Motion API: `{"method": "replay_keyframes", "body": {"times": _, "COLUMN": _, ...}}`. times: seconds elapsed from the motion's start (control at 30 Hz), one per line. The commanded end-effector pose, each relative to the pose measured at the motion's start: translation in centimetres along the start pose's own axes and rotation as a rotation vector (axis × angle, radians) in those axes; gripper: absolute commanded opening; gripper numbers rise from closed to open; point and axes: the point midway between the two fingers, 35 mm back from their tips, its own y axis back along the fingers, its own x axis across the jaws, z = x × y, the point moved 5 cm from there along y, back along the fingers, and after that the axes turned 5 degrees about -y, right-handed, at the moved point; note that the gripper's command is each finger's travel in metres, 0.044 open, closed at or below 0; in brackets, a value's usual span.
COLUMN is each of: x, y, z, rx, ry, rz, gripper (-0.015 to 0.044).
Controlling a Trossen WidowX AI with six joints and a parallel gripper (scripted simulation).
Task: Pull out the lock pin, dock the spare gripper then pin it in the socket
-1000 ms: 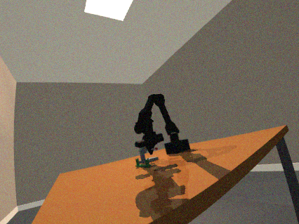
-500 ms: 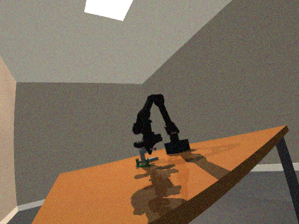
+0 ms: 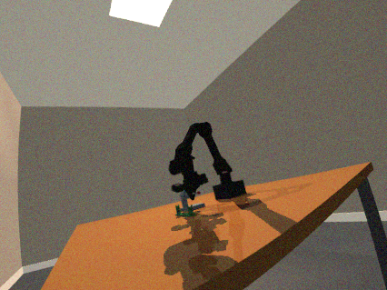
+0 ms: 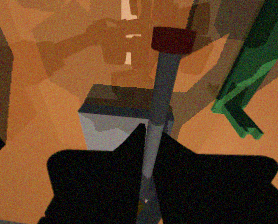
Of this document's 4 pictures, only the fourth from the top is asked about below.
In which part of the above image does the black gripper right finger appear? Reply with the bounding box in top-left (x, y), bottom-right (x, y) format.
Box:
top-left (153, 132), bottom-right (278, 224)

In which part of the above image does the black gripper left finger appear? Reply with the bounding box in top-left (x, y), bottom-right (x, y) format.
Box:
top-left (46, 123), bottom-right (146, 224)

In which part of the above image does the grey pin with dark red head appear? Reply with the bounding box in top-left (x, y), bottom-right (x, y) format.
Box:
top-left (139, 27), bottom-right (197, 202)

